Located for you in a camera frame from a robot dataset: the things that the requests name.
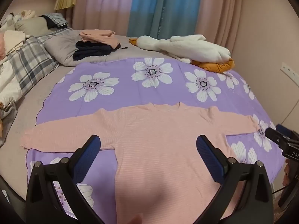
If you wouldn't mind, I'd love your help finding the navy blue garment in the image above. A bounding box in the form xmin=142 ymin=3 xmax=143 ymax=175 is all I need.
xmin=73 ymin=41 xmax=122 ymax=61

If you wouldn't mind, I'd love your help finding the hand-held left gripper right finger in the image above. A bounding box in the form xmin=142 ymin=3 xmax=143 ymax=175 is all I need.
xmin=196 ymin=135 xmax=274 ymax=224

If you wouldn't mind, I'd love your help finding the grey quilted pillow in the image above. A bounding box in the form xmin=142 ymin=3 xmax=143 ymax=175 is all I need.
xmin=44 ymin=34 xmax=110 ymax=66

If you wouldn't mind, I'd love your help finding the cream plush toy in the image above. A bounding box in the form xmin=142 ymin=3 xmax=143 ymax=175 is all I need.
xmin=20 ymin=9 xmax=38 ymax=19

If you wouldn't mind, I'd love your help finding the black cable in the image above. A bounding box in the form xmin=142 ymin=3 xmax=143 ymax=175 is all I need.
xmin=272 ymin=184 xmax=290 ymax=195

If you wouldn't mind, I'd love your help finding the blue curtain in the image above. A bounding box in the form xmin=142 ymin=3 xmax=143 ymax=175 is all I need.
xmin=127 ymin=0 xmax=204 ymax=41

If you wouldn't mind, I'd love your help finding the folded pink garment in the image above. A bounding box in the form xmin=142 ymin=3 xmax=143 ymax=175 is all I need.
xmin=79 ymin=29 xmax=121 ymax=49

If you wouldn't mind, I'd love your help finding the striped pillow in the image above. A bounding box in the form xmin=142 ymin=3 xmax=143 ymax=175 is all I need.
xmin=43 ymin=13 xmax=69 ymax=27

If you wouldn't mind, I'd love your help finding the white goose plush toy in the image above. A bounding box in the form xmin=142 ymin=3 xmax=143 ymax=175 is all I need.
xmin=129 ymin=35 xmax=235 ymax=73

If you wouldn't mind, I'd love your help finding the white wall socket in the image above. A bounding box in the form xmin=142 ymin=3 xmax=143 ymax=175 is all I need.
xmin=280 ymin=62 xmax=299 ymax=85

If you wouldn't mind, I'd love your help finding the cream cloth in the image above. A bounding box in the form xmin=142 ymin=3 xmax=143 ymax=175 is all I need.
xmin=3 ymin=30 xmax=26 ymax=54

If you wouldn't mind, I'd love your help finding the purple floral blanket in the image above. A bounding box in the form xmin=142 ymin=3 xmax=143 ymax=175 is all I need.
xmin=24 ymin=57 xmax=286 ymax=218

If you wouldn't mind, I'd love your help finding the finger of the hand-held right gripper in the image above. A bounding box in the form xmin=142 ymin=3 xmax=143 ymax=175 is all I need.
xmin=276 ymin=124 xmax=299 ymax=140
xmin=265 ymin=128 xmax=289 ymax=148

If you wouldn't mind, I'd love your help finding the plaid pillow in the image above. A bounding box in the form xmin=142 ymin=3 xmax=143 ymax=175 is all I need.
xmin=7 ymin=28 xmax=73 ymax=96

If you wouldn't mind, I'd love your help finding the pink striped sweater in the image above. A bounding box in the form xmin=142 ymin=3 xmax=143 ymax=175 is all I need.
xmin=20 ymin=101 xmax=261 ymax=224

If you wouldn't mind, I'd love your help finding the olive green pillow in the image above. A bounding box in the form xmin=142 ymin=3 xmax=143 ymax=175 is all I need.
xmin=15 ymin=16 xmax=56 ymax=36

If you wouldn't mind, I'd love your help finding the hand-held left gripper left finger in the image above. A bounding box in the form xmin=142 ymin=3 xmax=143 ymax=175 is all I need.
xmin=25 ymin=135 xmax=101 ymax=224

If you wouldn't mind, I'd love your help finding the white knitted blanket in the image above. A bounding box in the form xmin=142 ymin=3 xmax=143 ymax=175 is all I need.
xmin=0 ymin=58 xmax=24 ymax=112

